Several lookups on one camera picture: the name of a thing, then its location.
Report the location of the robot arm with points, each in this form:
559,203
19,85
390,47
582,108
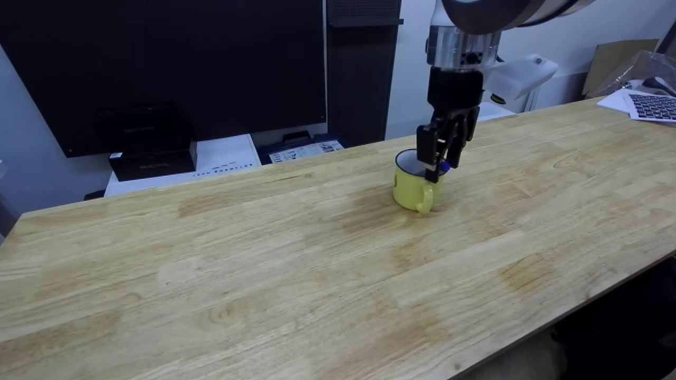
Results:
487,12

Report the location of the blue marker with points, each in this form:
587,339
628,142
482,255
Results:
444,166

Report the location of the dark vertical cabinet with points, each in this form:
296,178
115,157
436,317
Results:
361,69

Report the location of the white leaning panel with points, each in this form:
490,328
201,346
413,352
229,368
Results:
570,87

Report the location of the brown cardboard box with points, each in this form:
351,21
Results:
620,63

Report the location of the white printed booklet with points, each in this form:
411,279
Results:
307,151

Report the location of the large black panel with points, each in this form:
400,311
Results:
175,63

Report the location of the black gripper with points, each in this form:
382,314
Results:
456,87

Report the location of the yellow enamel mug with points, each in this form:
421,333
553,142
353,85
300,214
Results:
407,191

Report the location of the grey keyboard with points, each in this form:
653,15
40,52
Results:
655,106

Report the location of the black box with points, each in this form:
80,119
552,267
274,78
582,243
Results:
148,143

